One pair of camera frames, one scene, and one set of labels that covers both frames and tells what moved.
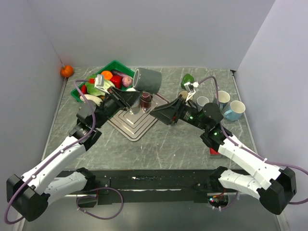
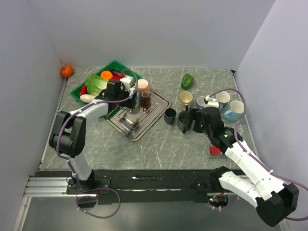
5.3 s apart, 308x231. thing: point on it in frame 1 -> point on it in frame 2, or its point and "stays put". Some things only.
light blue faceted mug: x=237 y=108 stays put
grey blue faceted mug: x=201 y=101 stays put
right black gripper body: x=189 y=114 -> x=205 y=128
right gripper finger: x=168 y=113 -> x=191 y=118
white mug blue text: x=224 y=98 stays put
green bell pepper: x=187 y=78 stays put
